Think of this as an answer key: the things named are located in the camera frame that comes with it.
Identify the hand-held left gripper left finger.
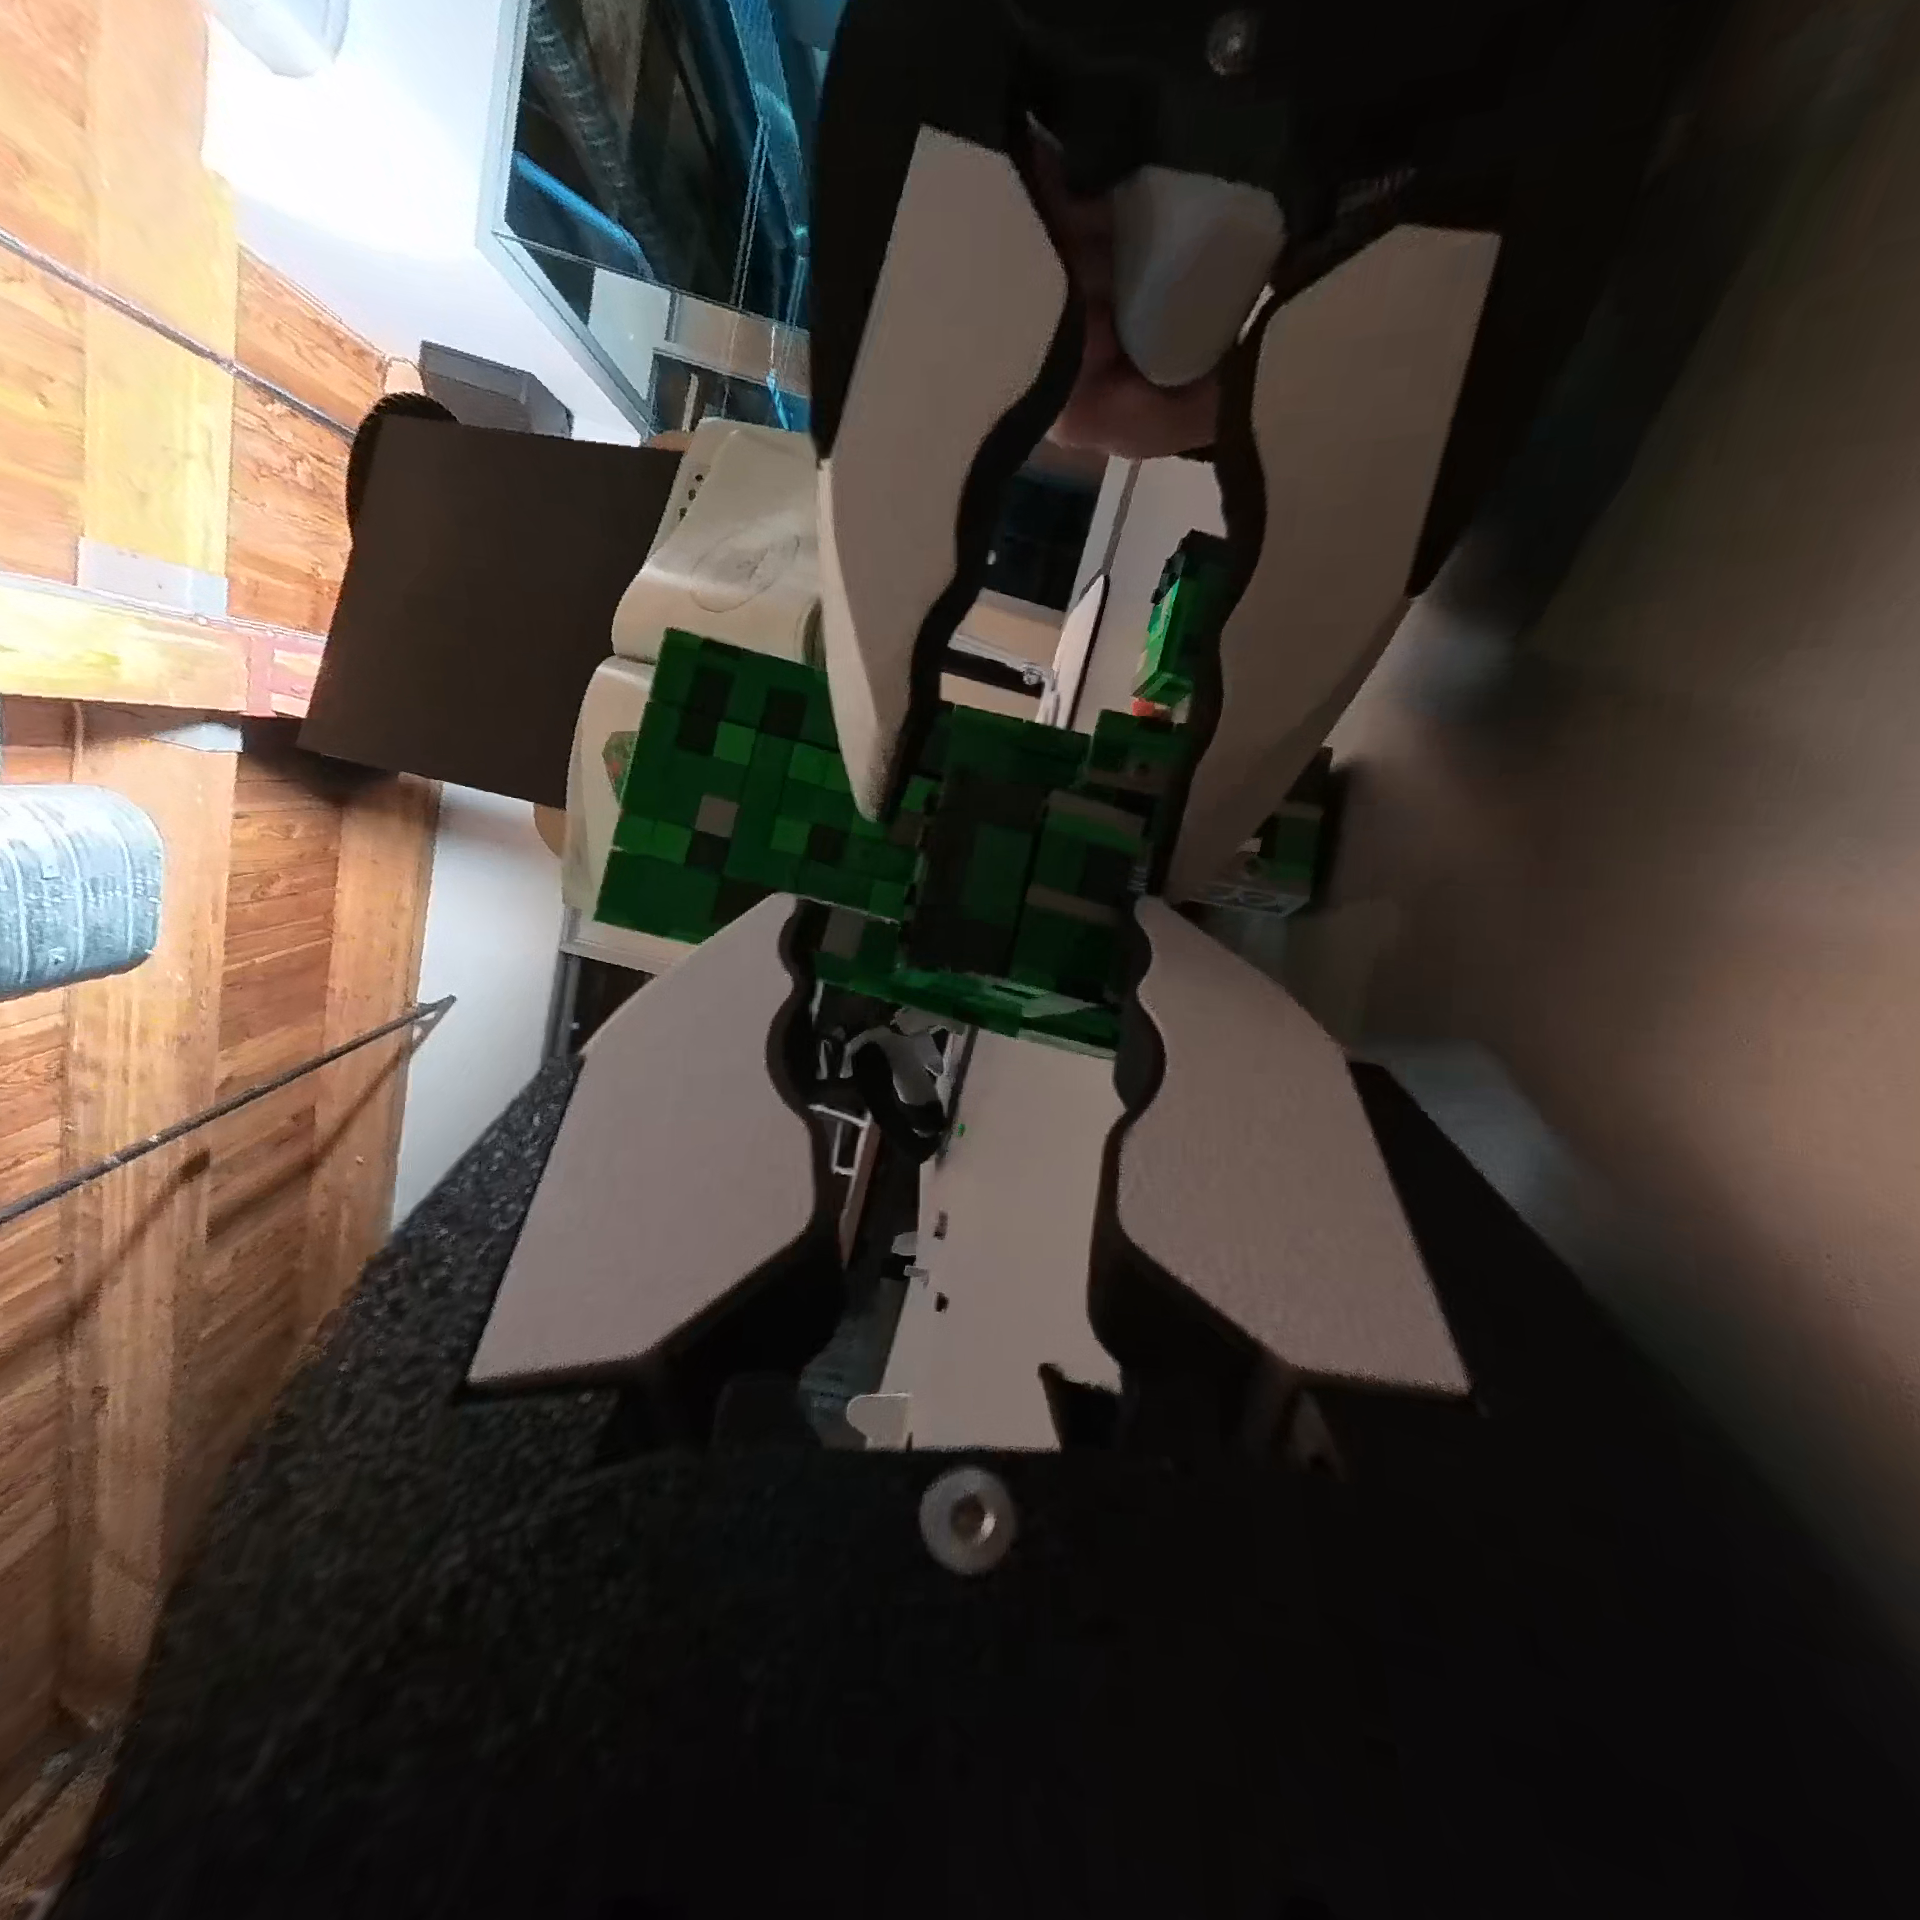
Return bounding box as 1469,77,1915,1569
465,899,842,1448

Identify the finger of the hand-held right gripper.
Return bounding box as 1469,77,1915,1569
814,124,1093,827
1163,226,1504,900

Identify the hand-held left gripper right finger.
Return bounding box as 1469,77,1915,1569
1086,893,1472,1448

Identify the green lego creeper figure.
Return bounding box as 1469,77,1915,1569
596,629,1336,1050

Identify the cream lego instruction booklet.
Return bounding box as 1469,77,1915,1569
561,421,826,948

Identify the person's right hand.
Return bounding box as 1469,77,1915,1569
1047,341,1221,455

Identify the silver ceiling duct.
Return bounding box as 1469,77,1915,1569
0,785,162,1002

